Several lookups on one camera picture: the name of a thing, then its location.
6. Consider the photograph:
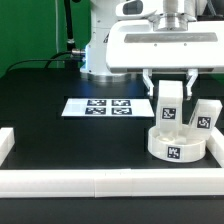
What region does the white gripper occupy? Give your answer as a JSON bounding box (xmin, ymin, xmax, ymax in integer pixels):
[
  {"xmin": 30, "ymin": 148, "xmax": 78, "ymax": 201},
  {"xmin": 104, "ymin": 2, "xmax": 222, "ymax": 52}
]
[{"xmin": 106, "ymin": 20, "xmax": 224, "ymax": 100}]

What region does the white round stool seat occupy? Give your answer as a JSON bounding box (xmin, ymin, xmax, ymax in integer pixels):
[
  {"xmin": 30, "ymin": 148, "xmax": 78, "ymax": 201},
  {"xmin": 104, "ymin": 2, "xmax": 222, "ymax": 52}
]
[{"xmin": 148, "ymin": 125, "xmax": 206, "ymax": 163}]

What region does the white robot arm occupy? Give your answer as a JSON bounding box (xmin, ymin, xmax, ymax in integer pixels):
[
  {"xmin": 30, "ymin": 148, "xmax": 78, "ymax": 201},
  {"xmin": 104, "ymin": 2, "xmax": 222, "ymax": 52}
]
[{"xmin": 81, "ymin": 0, "xmax": 224, "ymax": 96}]

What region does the white right fence bar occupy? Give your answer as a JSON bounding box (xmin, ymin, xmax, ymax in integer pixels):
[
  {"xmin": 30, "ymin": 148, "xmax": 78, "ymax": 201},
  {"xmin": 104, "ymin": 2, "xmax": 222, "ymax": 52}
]
[{"xmin": 206, "ymin": 128, "xmax": 224, "ymax": 169}]

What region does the white fence bar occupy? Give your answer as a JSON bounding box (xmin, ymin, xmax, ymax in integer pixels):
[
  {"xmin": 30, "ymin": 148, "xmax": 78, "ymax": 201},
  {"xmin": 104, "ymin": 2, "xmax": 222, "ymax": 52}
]
[
  {"xmin": 206, "ymin": 128, "xmax": 224, "ymax": 169},
  {"xmin": 0, "ymin": 127, "xmax": 15, "ymax": 166},
  {"xmin": 0, "ymin": 168, "xmax": 224, "ymax": 198}
]

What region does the black vertical pole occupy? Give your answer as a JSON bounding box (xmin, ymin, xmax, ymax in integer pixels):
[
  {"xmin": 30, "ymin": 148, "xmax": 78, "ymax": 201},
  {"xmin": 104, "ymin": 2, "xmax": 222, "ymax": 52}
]
[{"xmin": 64, "ymin": 0, "xmax": 77, "ymax": 69}]

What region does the white tag sheet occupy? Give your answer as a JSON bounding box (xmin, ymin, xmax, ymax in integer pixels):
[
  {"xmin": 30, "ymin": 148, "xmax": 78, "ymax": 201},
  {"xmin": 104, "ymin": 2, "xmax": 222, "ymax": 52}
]
[{"xmin": 62, "ymin": 98, "xmax": 154, "ymax": 117}]

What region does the white front fence bar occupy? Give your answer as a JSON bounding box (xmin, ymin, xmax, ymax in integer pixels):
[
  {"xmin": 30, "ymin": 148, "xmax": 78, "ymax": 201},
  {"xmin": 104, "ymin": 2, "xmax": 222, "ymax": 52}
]
[{"xmin": 0, "ymin": 168, "xmax": 224, "ymax": 198}]

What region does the white left fence bar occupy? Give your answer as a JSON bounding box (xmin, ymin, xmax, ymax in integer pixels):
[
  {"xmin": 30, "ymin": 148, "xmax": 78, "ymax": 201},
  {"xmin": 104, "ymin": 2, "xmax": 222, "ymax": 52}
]
[{"xmin": 0, "ymin": 127, "xmax": 15, "ymax": 166}]

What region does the black cable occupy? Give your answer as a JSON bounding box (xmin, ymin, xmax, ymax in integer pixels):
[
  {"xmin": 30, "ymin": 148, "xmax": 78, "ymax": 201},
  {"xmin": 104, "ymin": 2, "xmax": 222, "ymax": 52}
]
[{"xmin": 4, "ymin": 48, "xmax": 87, "ymax": 76}]

